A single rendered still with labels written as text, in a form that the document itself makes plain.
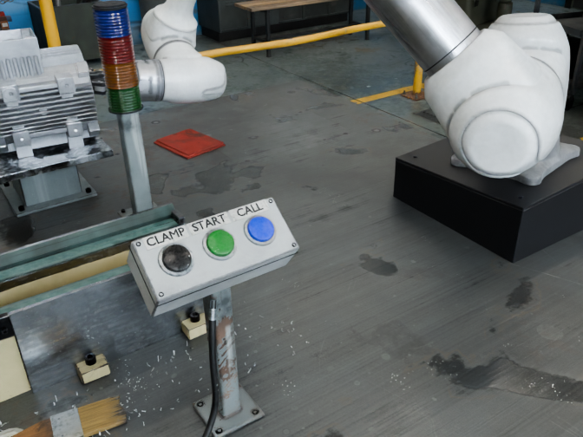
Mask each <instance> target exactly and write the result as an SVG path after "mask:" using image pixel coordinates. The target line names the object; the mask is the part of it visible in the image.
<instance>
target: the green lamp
mask: <svg viewBox="0 0 583 437"><path fill-rule="evenodd" d="M106 91H107V97H108V105H109V109H110V110H111V111H113V112H117V113H126V112H132V111H135V110H137V109H139V108H141V104H142V103H141V95H140V93H141V92H140V87H139V84H138V85H137V86H135V87H133V88H128V89H119V90H117V89H109V88H106Z"/></svg>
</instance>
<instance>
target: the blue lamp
mask: <svg viewBox="0 0 583 437"><path fill-rule="evenodd" d="M92 11H93V15H94V21H95V30H96V34H97V36H98V37H100V38H107V39H110V38H121V37H125V36H129V35H131V34H132V32H131V29H130V28H131V26H130V20H129V14H128V7H126V8H125V9H123V10H113V11H98V10H94V9H92Z"/></svg>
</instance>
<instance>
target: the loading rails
mask: <svg viewBox="0 0 583 437"><path fill-rule="evenodd" d="M184 224H185V218H184V216H183V215H182V214H181V213H180V212H179V211H178V210H177V209H176V210H175V209H174V205H173V204H172V203H171V202H170V203H167V204H165V205H159V206H156V207H153V208H150V209H147V210H144V211H141V212H136V213H133V214H130V215H127V216H124V217H121V218H116V219H112V220H109V221H107V222H103V223H100V224H98V225H92V226H90V227H86V228H83V229H81V230H77V231H74V232H69V233H66V234H63V235H60V236H57V237H54V238H49V239H45V240H43V241H40V242H36V243H34V244H31V245H25V246H23V247H19V248H16V249H14V250H10V251H6V252H2V253H0V402H2V401H6V400H8V399H10V398H12V397H15V396H17V395H20V394H22V393H25V392H27V391H30V390H31V389H32V390H33V393H36V392H38V391H41V390H43V389H46V388H48V387H51V386H53V385H56V384H57V383H60V382H63V381H66V380H68V379H70V378H72V377H75V376H77V375H79V377H80V379H81V381H82V383H83V384H87V383H89V382H92V381H94V380H96V379H99V378H101V377H103V376H105V375H109V374H110V367H109V362H112V361H114V360H116V359H118V358H121V357H123V356H125V355H128V354H131V353H133V352H135V351H137V350H140V349H143V348H146V347H147V346H150V345H152V344H155V343H157V342H160V341H162V340H165V339H167V338H169V337H171V336H175V335H177V334H179V333H181V332H184V333H185V335H186V336H187V337H188V339H190V340H191V339H194V338H195V337H197V336H201V335H204V334H206V320H205V312H204V304H203V297H202V298H200V299H198V300H195V301H193V302H191V303H187V304H185V305H182V306H180V307H178V308H175V309H173V310H170V311H167V312H164V313H162V314H159V315H158V316H151V315H150V313H149V311H148V309H147V306H146V304H145V302H144V299H143V297H142V295H141V292H140V290H139V288H138V285H137V283H136V282H135V280H134V276H133V274H132V272H131V270H130V268H129V266H128V262H127V260H128V254H129V247H128V246H129V245H131V243H132V242H133V241H135V240H137V239H141V238H145V237H148V236H151V235H154V234H156V233H159V232H164V231H167V230H170V229H173V228H175V227H178V226H181V225H184Z"/></svg>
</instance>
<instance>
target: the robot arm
mask: <svg viewBox="0 0 583 437"><path fill-rule="evenodd" d="M364 1H365V2H366V3H367V5H368V6H369V7H370V8H371V9H372V11H373V12H374V13H375V14H376V15H377V17H378V18H379V19H380V20H381V21H382V22H383V24H384V25H385V26H386V27H387V28H388V30H389V31H390V32H391V33H392V34H393V36H394V37H395V38H396V39H397V40H398V41H399V42H400V43H401V44H402V46H403V47H404V48H405V49H406V50H407V51H408V53H409V54H410V55H411V56H412V57H413V59H414V60H415V61H416V62H417V63H418V65H419V66H420V67H421V68H422V69H423V71H424V72H425V73H426V74H427V75H428V76H427V77H426V78H425V80H424V97H425V100H426V101H427V103H428V104H429V106H430V107H431V109H432V111H433V112H434V114H435V116H436V118H437V119H438V120H439V122H440V124H441V126H442V128H443V130H444V132H445V134H446V135H447V137H448V138H449V143H450V145H451V148H452V150H453V152H454V153H455V154H454V155H452V157H451V164H452V165H453V166H461V167H467V168H469V169H471V170H472V171H474V172H476V173H478V174H480V175H483V176H486V177H489V178H497V179H501V178H509V179H514V180H517V181H519V182H521V183H523V184H525V185H528V186H537V185H539V184H540V183H541V181H542V180H543V178H545V177H546V176H547V175H548V174H550V173H551V172H552V171H554V170H555V169H556V168H558V167H559V166H561V165H562V164H564V163H565V162H567V161H568V160H570V159H572V158H575V157H578V156H579V155H580V148H579V147H577V146H575V145H571V144H566V143H561V142H560V131H561V128H562V124H563V120H564V111H565V106H566V101H567V89H568V80H569V69H570V46H569V42H568V40H567V35H566V33H565V31H564V30H563V28H562V26H561V24H560V22H559V21H556V19H555V18H554V17H553V16H552V15H550V14H546V13H517V14H508V15H503V16H500V17H499V18H498V19H497V20H496V21H495V22H494V23H492V24H491V25H490V26H489V27H488V29H482V30H478V28H477V27H476V26H475V25H474V23H473V22H472V21H471V20H470V19H469V17H468V16H467V15H466V14H465V12H464V11H463V10H462V9H461V7H460V6H459V5H458V4H457V3H456V1H455V0H364ZM195 2H196V0H167V1H166V2H165V3H164V4H160V5H157V6H156V7H155V8H153V9H151V10H150V11H149V12H148V13H147V14H146V15H145V16H144V17H143V20H142V23H141V38H142V41H143V44H144V47H145V50H146V52H147V55H148V57H149V59H150V60H142V59H141V60H135V62H136V68H137V69H136V70H137V74H138V80H139V81H138V82H139V87H140V92H141V93H140V95H141V101H167V102H171V103H177V104H191V103H200V102H205V101H211V100H215V99H217V98H220V97H221V96H222V95H223V93H224V91H225V89H226V70H225V67H224V65H223V64H222V63H220V62H218V61H216V60H214V59H212V58H210V57H205V56H202V55H201V54H200V53H199V52H197V51H196V50H195V49H194V48H195V46H196V29H197V21H196V20H195V18H194V17H193V7H194V4H195ZM102 71H103V70H95V71H94V69H93V68H89V77H90V80H91V84H92V88H93V91H94V94H95V95H105V94H106V92H107V91H106V87H105V85H106V84H105V81H104V75H103V72H102Z"/></svg>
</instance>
